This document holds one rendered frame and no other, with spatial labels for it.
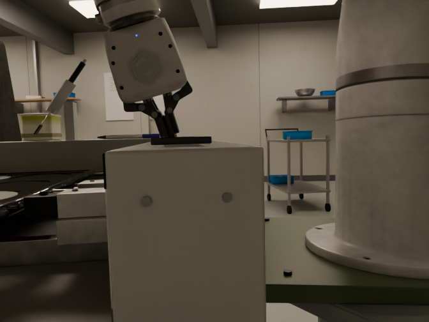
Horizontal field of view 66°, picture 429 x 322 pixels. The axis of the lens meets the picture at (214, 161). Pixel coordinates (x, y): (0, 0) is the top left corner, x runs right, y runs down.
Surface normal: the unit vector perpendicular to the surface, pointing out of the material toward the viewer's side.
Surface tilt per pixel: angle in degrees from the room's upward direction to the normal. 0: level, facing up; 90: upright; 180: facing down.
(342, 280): 3
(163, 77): 101
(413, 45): 90
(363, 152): 88
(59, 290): 0
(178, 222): 90
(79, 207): 90
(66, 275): 0
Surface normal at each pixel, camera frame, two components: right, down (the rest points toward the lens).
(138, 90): 0.04, 0.26
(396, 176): -0.43, 0.04
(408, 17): -0.27, 0.25
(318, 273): -0.01, -1.00
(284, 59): -0.07, 0.08
